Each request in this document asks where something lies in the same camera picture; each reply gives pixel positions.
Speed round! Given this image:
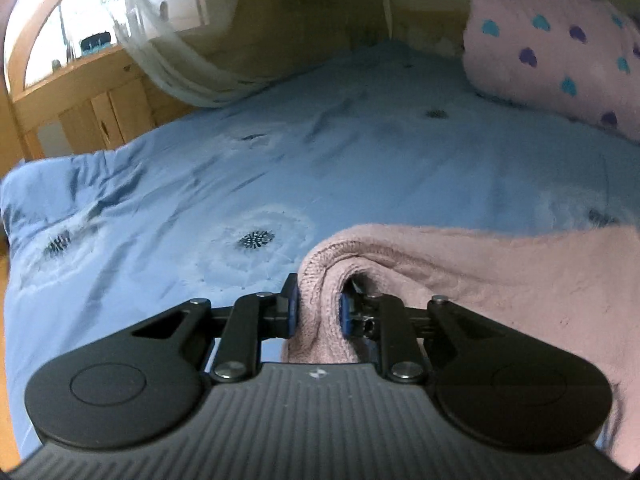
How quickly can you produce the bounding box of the white mosquito net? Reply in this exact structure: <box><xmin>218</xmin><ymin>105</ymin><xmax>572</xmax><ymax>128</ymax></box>
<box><xmin>116</xmin><ymin>0</ymin><xmax>286</xmax><ymax>109</ymax></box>

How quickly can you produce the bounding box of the pink knitted sweater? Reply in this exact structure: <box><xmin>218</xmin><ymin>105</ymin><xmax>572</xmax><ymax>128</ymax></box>
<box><xmin>282</xmin><ymin>223</ymin><xmax>640</xmax><ymax>472</ymax></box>

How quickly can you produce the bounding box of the dark box with teal print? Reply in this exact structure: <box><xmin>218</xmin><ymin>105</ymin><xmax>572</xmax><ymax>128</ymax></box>
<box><xmin>79</xmin><ymin>32</ymin><xmax>113</xmax><ymax>55</ymax></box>

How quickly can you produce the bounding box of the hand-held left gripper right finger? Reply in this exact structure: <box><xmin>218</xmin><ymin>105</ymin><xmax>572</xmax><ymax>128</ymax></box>
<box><xmin>337</xmin><ymin>284</ymin><xmax>502</xmax><ymax>384</ymax></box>

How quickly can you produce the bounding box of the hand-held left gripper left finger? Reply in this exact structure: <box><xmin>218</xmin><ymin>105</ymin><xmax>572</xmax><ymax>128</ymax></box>
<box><xmin>134</xmin><ymin>273</ymin><xmax>301</xmax><ymax>384</ymax></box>

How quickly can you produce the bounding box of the wooden cabinet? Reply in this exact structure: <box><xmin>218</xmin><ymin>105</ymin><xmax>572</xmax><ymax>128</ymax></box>
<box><xmin>10</xmin><ymin>46</ymin><xmax>168</xmax><ymax>162</ymax></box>

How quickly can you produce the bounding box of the pink heart print rolled blanket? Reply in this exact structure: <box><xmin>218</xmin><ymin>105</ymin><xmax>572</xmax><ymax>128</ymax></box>
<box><xmin>461</xmin><ymin>0</ymin><xmax>640</xmax><ymax>142</ymax></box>

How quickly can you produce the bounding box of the blue dandelion print bedsheet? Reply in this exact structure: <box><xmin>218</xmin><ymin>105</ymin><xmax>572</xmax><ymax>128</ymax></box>
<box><xmin>0</xmin><ymin>40</ymin><xmax>640</xmax><ymax>461</ymax></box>

